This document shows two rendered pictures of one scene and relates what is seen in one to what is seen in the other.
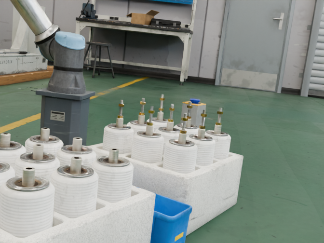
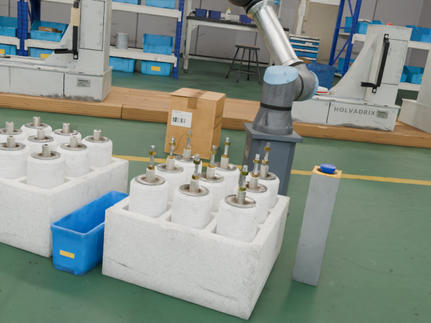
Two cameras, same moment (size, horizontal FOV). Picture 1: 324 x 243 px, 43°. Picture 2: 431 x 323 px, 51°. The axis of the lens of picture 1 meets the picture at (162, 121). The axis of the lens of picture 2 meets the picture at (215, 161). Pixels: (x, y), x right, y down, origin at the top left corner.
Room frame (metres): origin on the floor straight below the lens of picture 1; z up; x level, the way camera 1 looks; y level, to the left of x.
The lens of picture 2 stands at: (1.05, -1.12, 0.63)
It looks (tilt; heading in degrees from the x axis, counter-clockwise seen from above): 16 degrees down; 75
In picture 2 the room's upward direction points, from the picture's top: 7 degrees clockwise
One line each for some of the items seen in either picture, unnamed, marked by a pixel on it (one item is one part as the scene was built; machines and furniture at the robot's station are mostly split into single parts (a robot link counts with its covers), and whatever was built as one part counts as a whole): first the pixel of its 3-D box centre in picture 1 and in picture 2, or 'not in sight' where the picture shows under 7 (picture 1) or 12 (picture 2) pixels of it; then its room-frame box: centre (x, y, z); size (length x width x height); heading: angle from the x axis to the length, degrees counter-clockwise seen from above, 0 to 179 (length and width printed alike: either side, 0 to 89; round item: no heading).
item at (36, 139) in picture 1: (44, 139); (97, 139); (1.04, 0.30, 0.25); 0.08 x 0.08 x 0.01
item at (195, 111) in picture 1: (189, 141); (315, 226); (1.63, -0.12, 0.16); 0.07 x 0.07 x 0.31; 58
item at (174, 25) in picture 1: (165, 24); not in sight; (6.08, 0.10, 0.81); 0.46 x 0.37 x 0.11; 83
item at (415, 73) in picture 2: not in sight; (416, 75); (5.20, 4.29, 0.36); 0.50 x 0.38 x 0.21; 81
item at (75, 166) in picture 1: (75, 165); (11, 142); (0.82, 0.17, 0.26); 0.02 x 0.02 x 0.03
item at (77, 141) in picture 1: (77, 144); (74, 142); (0.98, 0.20, 0.26); 0.02 x 0.02 x 0.03
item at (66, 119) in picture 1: (64, 127); (265, 168); (1.67, 0.40, 0.15); 0.19 x 0.19 x 0.30; 83
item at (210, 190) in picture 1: (164, 176); (203, 232); (1.34, -0.03, 0.09); 0.39 x 0.39 x 0.18; 58
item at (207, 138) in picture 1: (200, 137); (194, 190); (1.28, -0.13, 0.25); 0.08 x 0.08 x 0.01
